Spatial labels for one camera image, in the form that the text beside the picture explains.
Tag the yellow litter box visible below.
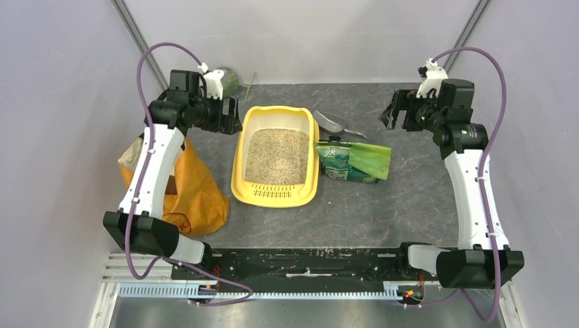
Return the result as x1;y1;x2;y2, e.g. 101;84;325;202
231;106;320;208

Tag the grey metal scoop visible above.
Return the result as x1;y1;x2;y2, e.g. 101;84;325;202
312;111;368;139

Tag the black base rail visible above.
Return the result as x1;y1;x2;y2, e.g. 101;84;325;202
171;246;440;295

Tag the green litter bag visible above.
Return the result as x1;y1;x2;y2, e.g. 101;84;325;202
315;140;392;183

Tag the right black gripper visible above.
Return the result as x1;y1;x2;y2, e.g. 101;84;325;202
378;87;447;133

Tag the green round ball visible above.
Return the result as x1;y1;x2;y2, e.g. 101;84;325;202
217;66;240;98

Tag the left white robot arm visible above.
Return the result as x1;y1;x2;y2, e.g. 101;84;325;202
103;69;242;279

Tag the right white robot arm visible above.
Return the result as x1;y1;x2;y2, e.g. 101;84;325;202
380;79;524;290

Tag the purple cable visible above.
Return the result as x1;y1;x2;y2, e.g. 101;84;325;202
123;42;254;308
397;46;508;325

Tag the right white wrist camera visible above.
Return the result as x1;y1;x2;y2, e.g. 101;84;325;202
416;58;448;98

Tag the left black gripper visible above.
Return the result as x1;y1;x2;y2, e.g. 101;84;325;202
190;91;242;135

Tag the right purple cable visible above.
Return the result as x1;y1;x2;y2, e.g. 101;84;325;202
397;46;508;325

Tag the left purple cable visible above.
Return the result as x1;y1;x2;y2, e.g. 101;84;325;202
123;42;254;308

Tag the orange shopping bag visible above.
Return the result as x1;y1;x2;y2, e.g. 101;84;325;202
135;138;229;238

